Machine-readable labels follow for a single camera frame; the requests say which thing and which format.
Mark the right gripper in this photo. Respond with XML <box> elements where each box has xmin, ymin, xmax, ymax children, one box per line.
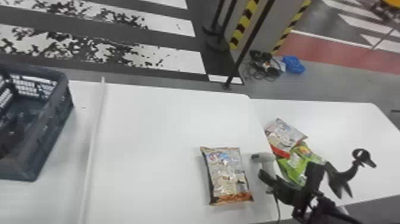
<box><xmin>257</xmin><ymin>169</ymin><xmax>315</xmax><ymax>210</ymax></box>

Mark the hand scanner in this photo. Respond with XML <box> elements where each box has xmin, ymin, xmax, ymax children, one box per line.
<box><xmin>251</xmin><ymin>151</ymin><xmax>280</xmax><ymax>194</ymax></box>

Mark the green snack packet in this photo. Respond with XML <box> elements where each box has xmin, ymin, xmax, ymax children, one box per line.
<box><xmin>276</xmin><ymin>141</ymin><xmax>327</xmax><ymax>188</ymax></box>

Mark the silver snack packet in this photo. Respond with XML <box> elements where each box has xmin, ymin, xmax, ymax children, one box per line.
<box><xmin>199</xmin><ymin>145</ymin><xmax>254</xmax><ymax>206</ymax></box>

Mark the red snack packet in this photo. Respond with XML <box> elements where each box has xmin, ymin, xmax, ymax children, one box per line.
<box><xmin>263</xmin><ymin>117</ymin><xmax>308</xmax><ymax>159</ymax></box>

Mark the blue bag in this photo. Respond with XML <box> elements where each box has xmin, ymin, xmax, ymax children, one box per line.
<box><xmin>282</xmin><ymin>55</ymin><xmax>306</xmax><ymax>75</ymax></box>

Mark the dark blue crate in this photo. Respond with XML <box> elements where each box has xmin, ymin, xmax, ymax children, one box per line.
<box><xmin>0</xmin><ymin>63</ymin><xmax>74</xmax><ymax>182</ymax></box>

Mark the black cable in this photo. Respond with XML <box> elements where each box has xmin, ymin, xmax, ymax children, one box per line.
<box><xmin>242</xmin><ymin>49</ymin><xmax>284</xmax><ymax>83</ymax></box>

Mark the yellow black striped post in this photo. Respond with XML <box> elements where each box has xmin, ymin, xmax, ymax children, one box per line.
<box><xmin>223</xmin><ymin>0</ymin><xmax>313</xmax><ymax>63</ymax></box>

